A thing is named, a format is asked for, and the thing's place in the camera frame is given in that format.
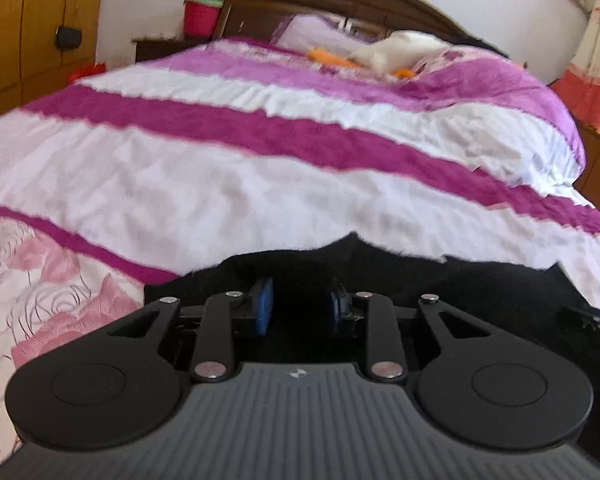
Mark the red bucket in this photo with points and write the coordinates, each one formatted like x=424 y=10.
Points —
x=202 y=20

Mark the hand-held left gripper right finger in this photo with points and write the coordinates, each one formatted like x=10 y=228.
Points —
x=336 y=310

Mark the dark wooden nightstand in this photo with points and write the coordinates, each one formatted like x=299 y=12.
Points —
x=165 y=49

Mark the red cloth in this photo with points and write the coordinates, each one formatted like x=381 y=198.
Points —
x=87 y=72

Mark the cream coral floral curtain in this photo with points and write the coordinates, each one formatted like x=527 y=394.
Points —
x=597 y=85

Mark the white orange plush toy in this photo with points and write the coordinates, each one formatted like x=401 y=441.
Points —
x=400 y=50

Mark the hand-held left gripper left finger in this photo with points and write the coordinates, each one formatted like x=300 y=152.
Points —
x=264 y=305

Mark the lilac pillow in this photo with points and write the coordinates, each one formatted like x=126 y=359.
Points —
x=310 y=30

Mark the black button cardigan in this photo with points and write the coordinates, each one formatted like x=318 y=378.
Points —
x=480 y=285

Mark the black hanging pouch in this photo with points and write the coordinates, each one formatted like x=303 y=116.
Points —
x=68 y=38

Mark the wooden wardrobe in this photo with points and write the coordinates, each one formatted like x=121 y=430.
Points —
x=25 y=25

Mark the purple floral bedspread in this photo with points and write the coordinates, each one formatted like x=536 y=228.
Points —
x=230 y=160

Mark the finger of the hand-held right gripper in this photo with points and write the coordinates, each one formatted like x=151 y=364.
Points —
x=592 y=319

